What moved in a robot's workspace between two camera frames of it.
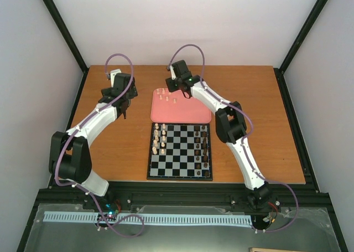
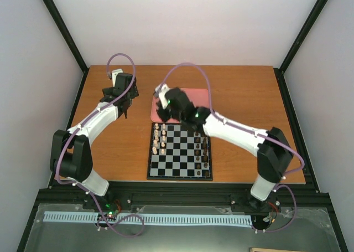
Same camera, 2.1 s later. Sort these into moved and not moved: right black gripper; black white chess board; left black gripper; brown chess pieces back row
Moved: right black gripper
Not moved: brown chess pieces back row; left black gripper; black white chess board
